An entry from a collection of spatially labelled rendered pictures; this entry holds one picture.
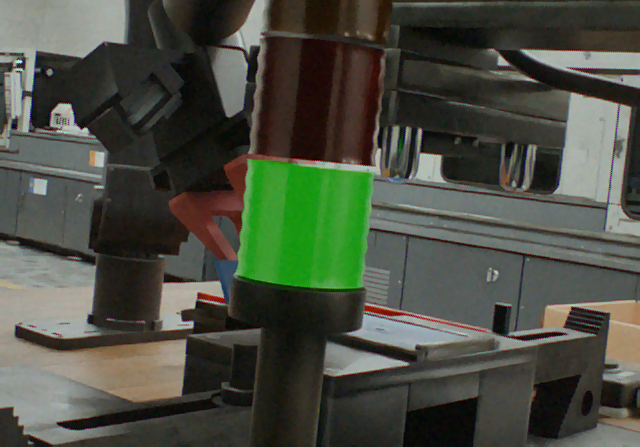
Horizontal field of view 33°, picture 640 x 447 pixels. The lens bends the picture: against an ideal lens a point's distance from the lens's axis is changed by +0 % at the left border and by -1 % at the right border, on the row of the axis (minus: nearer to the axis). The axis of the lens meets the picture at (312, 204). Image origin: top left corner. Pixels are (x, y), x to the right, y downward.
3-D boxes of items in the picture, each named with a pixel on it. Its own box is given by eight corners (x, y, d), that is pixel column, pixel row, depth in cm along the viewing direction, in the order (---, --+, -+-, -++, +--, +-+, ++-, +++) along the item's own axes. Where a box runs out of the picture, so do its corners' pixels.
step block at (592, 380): (562, 418, 84) (575, 305, 83) (597, 427, 82) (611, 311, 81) (521, 429, 79) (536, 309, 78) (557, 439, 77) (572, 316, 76)
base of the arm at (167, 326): (234, 254, 104) (185, 244, 109) (66, 256, 89) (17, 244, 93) (226, 335, 105) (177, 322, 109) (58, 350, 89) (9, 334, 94)
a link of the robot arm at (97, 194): (194, 195, 96) (185, 191, 102) (95, 186, 94) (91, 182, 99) (187, 265, 96) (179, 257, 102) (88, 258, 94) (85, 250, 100)
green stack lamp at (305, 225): (293, 267, 34) (304, 163, 34) (389, 286, 32) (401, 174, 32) (208, 269, 32) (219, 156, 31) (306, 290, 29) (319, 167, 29)
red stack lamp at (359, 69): (304, 158, 34) (315, 53, 34) (401, 169, 32) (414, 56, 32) (220, 150, 31) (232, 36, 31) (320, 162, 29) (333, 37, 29)
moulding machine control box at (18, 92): (-4, 116, 913) (0, 71, 911) (20, 119, 930) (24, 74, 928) (8, 117, 901) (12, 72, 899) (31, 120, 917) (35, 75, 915)
